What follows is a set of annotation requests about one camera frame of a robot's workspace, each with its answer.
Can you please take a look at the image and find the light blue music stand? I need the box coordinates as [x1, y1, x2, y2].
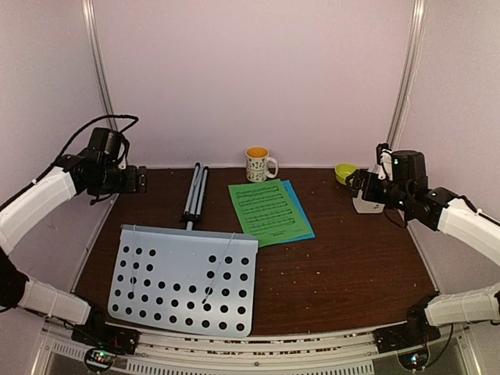
[107, 165, 259, 339]

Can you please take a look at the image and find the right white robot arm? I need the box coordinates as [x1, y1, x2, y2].
[345, 144, 499, 345]

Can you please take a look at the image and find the white metronome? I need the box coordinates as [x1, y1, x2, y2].
[352, 197, 384, 214]

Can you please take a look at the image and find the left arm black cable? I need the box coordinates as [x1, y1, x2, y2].
[50, 114, 140, 204]

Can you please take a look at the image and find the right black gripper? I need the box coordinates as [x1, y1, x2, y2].
[346, 169, 412, 213]

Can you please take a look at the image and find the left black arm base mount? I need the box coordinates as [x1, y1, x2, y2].
[71, 302, 140, 355]

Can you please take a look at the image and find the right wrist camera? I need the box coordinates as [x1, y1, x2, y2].
[376, 143, 392, 167]

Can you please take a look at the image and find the small green bowl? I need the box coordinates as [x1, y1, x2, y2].
[334, 163, 358, 186]

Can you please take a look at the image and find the front aluminium rail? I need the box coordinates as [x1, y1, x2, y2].
[30, 318, 480, 375]

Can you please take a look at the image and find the green sheet music page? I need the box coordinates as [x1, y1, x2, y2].
[228, 179, 311, 248]

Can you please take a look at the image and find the blue paper sheet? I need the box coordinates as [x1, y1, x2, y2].
[281, 180, 315, 244]

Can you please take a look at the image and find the patterned mug with orange inside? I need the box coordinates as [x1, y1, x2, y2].
[245, 147, 279, 183]

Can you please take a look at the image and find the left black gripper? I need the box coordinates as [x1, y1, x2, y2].
[90, 162, 147, 195]

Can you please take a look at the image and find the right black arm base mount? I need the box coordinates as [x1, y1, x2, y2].
[373, 309, 441, 353]

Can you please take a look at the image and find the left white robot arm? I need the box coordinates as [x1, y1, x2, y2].
[1, 127, 148, 347]

